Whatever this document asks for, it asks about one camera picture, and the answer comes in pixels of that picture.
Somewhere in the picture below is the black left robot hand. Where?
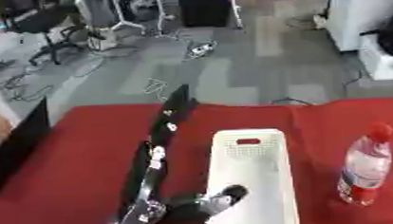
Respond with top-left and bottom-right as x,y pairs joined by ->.
114,81 -> 252,224

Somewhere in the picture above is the white power strip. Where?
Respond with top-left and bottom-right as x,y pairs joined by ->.
188,42 -> 217,57

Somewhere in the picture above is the white perforated plastic basket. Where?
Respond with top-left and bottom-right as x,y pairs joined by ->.
198,126 -> 301,224

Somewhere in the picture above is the white tripod stand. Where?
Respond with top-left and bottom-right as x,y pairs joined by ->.
108,0 -> 177,38

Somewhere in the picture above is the black cabinet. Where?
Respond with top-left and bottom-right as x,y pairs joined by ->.
178,0 -> 233,30

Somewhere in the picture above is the white pole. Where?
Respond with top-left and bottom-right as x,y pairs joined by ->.
228,0 -> 246,29

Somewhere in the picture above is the black office chair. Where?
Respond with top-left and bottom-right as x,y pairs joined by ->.
0,0 -> 107,68

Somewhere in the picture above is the clear bottle with red cap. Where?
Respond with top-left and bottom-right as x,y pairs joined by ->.
333,121 -> 393,209

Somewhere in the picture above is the white low shelf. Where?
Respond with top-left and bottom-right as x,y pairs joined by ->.
358,33 -> 393,82

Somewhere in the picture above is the white cabinet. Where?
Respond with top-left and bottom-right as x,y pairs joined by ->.
323,0 -> 393,53

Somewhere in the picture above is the tangled floor cable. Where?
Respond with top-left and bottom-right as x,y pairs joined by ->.
0,70 -> 56,103

